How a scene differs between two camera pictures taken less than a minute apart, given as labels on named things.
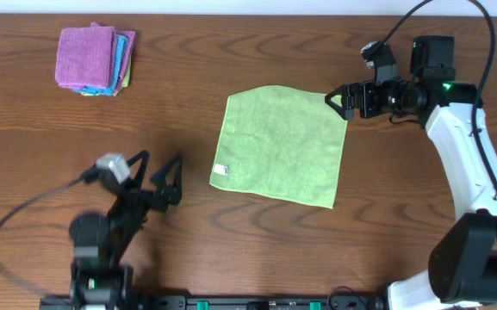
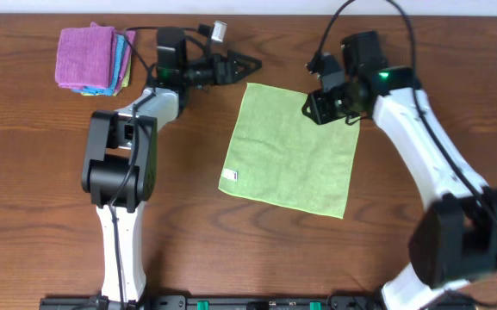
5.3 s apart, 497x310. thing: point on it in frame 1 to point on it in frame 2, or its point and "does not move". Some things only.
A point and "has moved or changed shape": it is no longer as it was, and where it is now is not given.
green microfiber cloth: [281, 140] has moved or changed shape
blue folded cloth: [119, 41] does not move
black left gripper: [145, 196] to [223, 70]
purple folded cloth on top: [86, 57] does not move
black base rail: [215, 302] does not move
